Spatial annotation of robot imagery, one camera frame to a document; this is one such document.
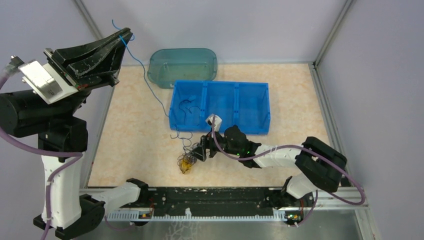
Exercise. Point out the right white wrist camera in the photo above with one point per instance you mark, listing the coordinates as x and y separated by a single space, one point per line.
214 121

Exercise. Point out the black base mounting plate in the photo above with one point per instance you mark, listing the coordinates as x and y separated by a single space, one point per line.
209 209

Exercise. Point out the white cable duct strip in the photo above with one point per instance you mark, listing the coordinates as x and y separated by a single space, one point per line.
123 215

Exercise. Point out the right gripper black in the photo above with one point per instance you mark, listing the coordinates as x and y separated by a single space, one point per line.
207 141

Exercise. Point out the aluminium frame rail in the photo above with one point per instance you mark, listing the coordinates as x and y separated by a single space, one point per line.
261 197

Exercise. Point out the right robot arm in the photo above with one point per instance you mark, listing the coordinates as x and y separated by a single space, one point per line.
320 165

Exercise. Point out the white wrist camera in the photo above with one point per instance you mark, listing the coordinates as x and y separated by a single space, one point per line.
46 82
214 121

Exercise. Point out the teal transparent plastic tub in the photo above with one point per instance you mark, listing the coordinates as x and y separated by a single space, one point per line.
171 64

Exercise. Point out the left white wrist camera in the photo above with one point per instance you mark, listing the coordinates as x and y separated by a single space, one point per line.
46 82

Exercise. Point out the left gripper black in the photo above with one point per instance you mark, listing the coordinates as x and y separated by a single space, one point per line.
86 71

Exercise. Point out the blue three-compartment bin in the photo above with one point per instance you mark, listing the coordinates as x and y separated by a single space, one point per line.
245 104

